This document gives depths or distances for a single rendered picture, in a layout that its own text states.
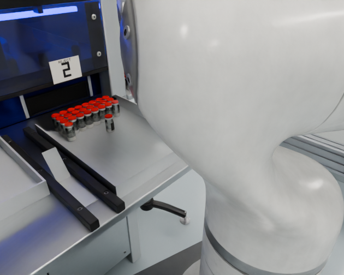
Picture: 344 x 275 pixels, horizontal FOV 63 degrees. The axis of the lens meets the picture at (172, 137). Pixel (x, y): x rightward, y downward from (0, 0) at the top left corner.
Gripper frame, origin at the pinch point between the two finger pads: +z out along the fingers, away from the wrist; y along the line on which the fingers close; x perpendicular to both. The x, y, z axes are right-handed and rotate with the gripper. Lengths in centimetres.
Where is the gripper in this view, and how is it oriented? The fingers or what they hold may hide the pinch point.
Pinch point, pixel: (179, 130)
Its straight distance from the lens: 64.0
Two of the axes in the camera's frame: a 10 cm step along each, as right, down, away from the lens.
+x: 7.3, 3.6, -5.9
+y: -6.9, 3.8, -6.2
